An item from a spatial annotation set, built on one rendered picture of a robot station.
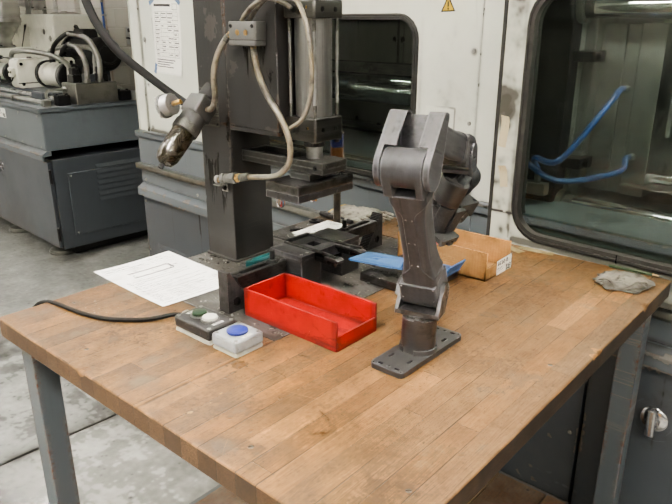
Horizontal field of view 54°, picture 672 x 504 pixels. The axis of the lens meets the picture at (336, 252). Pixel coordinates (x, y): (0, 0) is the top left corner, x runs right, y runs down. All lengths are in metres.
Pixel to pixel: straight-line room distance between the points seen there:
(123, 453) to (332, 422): 1.64
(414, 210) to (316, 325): 0.32
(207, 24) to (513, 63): 0.78
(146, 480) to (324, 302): 1.26
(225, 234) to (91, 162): 2.94
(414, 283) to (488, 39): 0.94
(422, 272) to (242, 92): 0.64
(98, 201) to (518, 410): 3.81
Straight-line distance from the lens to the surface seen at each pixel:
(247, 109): 1.52
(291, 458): 0.95
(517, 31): 1.81
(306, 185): 1.40
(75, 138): 4.48
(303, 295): 1.39
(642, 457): 1.97
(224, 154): 1.60
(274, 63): 1.44
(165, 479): 2.42
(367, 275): 1.51
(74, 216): 4.54
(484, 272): 1.55
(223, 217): 1.65
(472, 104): 1.94
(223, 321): 1.27
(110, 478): 2.48
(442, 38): 1.99
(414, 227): 1.05
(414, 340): 1.17
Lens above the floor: 1.47
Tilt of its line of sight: 20 degrees down
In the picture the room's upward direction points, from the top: straight up
